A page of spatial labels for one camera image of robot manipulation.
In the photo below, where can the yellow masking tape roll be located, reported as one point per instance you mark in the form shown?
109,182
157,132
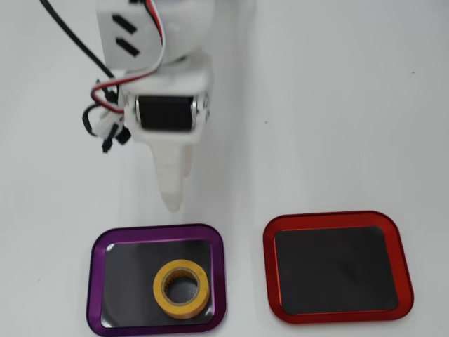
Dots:
199,281

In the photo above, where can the red metal tray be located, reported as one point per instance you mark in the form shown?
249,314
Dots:
326,220

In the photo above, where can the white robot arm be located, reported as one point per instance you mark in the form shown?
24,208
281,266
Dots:
175,28

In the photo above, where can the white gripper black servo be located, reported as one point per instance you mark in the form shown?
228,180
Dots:
165,113

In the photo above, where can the purple metal tray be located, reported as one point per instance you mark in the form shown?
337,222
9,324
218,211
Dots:
158,232

